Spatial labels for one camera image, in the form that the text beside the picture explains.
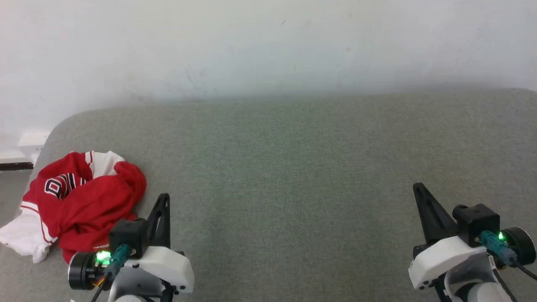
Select black cable with teal plug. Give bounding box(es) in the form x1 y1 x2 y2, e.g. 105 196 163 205
479 230 537 281
90 244 133 302

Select red and white basketball jersey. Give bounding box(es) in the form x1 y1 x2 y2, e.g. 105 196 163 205
0 150 148 264

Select grey fabric sofa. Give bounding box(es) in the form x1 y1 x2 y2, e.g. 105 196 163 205
0 87 537 302

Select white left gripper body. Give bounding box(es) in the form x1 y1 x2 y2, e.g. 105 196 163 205
120 246 195 295

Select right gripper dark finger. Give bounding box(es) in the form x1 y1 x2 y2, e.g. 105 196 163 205
413 182 458 246

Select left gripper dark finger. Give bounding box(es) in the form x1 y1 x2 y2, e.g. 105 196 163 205
145 193 172 249

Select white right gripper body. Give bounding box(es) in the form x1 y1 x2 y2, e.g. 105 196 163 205
409 235 490 291

